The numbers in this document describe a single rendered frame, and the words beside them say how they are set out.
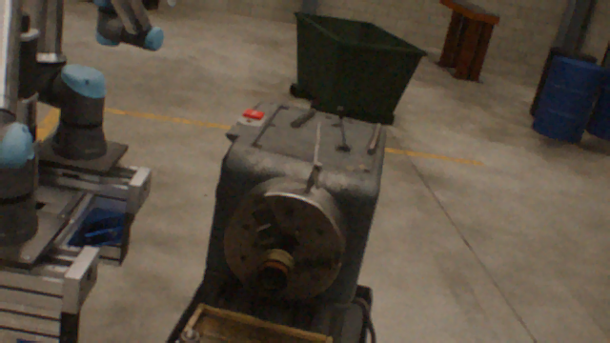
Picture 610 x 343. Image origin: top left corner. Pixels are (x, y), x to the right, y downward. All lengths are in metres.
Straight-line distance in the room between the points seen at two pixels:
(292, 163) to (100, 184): 0.53
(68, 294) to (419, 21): 11.14
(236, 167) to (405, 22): 10.49
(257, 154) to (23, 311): 0.74
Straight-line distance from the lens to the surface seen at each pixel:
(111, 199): 1.92
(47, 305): 1.51
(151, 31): 2.03
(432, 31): 12.39
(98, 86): 1.85
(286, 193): 1.67
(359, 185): 1.82
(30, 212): 1.49
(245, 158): 1.84
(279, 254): 1.62
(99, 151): 1.91
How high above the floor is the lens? 1.91
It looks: 22 degrees down
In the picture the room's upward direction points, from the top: 12 degrees clockwise
